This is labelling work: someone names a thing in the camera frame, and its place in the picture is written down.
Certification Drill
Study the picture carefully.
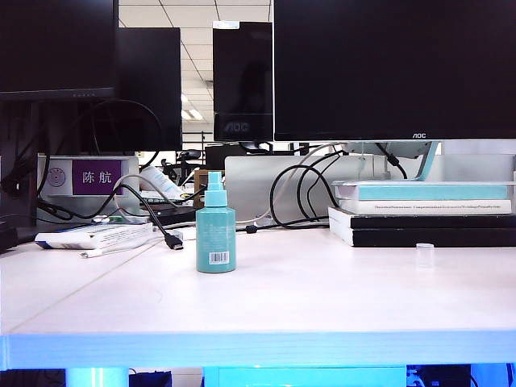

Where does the teal spray bottle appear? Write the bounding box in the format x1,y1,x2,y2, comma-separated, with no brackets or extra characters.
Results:
195,170,238,275

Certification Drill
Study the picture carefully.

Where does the clear plastic sprayer lid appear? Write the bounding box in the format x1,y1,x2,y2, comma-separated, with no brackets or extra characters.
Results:
416,243,435,269

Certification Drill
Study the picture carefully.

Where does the silver desk partition panel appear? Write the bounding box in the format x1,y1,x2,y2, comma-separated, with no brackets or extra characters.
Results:
224,155,360,222

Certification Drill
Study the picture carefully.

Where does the black office chair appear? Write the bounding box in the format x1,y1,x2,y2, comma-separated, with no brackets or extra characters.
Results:
160,148,202,186

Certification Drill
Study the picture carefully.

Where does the black flat adapter box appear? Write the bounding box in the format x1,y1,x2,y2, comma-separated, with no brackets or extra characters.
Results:
148,206,198,227

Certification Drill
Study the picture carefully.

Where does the white cream tube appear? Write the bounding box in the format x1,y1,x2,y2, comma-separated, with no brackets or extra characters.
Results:
139,164,182,199

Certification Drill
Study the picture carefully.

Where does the small black AOC monitor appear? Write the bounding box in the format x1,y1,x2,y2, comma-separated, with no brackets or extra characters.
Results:
212,21,274,143

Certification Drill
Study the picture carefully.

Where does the green flat packet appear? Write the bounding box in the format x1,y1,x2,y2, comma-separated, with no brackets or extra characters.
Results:
93,215,148,225

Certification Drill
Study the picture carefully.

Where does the silver monitor stand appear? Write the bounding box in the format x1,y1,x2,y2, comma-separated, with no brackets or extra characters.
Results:
342,140,443,182

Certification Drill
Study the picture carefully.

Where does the black monitor back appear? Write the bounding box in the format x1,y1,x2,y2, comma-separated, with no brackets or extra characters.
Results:
44,27,183,154

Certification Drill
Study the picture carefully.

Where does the purple name plate holder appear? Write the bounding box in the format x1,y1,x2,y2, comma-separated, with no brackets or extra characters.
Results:
37,155,140,214

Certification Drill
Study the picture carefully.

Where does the white flat box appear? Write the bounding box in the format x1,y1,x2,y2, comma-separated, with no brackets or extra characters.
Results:
35,223,154,251

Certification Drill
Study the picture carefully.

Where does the white spine book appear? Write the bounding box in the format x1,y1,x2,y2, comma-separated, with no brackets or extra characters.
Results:
336,198,513,215

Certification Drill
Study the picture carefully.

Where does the large black AOC monitor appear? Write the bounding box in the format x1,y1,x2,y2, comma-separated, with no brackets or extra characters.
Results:
273,0,516,142

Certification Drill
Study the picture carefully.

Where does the black monitor stand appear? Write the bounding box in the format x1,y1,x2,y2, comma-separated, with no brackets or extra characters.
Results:
0,100,81,248

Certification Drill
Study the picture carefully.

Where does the black monitor with button row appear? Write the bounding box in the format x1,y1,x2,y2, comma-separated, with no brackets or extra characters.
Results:
0,0,120,102

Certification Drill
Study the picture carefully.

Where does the black looped cable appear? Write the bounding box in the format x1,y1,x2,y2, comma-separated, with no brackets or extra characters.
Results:
245,164,330,235
296,151,343,225

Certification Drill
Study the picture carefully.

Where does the grey cable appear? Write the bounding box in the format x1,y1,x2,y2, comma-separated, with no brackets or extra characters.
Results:
235,144,339,227

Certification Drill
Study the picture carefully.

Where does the black HDMI cable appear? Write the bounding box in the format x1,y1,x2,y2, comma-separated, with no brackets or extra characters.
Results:
114,184,185,252

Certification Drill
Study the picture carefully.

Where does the black curved cable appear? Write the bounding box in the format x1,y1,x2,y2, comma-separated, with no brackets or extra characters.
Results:
2,98,162,221

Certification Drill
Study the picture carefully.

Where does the white thick cable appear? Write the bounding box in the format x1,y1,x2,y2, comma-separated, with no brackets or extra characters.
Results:
112,174,178,223

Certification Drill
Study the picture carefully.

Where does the black monitor power cable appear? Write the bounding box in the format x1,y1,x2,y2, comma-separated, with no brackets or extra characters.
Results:
374,141,408,180

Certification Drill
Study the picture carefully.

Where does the thin white cable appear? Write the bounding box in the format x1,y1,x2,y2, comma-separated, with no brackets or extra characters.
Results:
79,237,162,259

